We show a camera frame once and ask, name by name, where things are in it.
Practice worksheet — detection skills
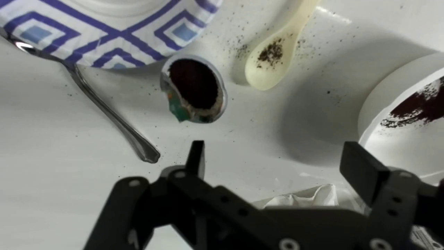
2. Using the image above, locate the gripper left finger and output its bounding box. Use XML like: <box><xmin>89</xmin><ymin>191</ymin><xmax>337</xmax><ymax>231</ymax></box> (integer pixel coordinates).
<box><xmin>83</xmin><ymin>140</ymin><xmax>278</xmax><ymax>250</ymax></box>

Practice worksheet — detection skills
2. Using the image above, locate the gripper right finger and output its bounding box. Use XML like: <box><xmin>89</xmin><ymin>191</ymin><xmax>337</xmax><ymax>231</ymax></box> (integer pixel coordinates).
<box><xmin>340</xmin><ymin>141</ymin><xmax>444</xmax><ymax>250</ymax></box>

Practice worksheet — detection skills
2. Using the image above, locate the crumpled white paper napkin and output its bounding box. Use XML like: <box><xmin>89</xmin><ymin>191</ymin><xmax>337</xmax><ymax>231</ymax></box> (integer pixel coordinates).
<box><xmin>253</xmin><ymin>184</ymin><xmax>366</xmax><ymax>213</ymax></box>

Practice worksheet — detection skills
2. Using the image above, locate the white bowl with coffee grounds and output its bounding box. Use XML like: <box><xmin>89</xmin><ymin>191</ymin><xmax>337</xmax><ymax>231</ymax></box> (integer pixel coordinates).
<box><xmin>358</xmin><ymin>52</ymin><xmax>444</xmax><ymax>186</ymax></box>

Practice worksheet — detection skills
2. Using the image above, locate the opened coffee pod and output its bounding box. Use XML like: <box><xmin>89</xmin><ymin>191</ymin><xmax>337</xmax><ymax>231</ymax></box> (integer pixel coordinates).
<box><xmin>160</xmin><ymin>54</ymin><xmax>228</xmax><ymax>124</ymax></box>

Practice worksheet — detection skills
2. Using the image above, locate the silver metal spoon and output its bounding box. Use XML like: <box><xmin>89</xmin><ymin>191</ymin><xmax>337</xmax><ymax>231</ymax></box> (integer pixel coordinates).
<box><xmin>0</xmin><ymin>28</ymin><xmax>161</xmax><ymax>164</ymax></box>

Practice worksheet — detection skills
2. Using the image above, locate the cream plastic spoon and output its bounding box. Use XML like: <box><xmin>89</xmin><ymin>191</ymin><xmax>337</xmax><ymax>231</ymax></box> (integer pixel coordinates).
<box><xmin>245</xmin><ymin>0</ymin><xmax>321</xmax><ymax>91</ymax></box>

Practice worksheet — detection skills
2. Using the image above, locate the blue patterned paper plate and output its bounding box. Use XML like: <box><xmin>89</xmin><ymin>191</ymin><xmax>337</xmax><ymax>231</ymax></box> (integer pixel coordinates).
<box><xmin>0</xmin><ymin>0</ymin><xmax>222</xmax><ymax>69</ymax></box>

